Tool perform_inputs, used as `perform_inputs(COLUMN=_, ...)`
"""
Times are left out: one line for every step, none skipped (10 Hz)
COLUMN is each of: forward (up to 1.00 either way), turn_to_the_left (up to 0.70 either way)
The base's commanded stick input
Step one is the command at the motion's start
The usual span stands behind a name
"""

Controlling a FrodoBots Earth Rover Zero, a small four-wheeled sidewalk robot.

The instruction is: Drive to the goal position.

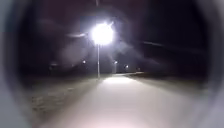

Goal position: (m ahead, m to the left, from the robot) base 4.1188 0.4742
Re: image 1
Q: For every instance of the small distant street lamp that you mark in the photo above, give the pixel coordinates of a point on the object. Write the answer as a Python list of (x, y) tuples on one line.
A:
[(126, 67), (115, 64)]

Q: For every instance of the tall street lamp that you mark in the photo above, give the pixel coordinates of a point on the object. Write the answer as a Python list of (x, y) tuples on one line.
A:
[(98, 63)]

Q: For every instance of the pale paved path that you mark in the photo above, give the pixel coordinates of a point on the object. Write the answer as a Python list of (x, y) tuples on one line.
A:
[(120, 100)]

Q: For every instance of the dark grass verge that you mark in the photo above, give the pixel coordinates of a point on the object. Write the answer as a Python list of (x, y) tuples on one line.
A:
[(56, 96), (173, 83)]

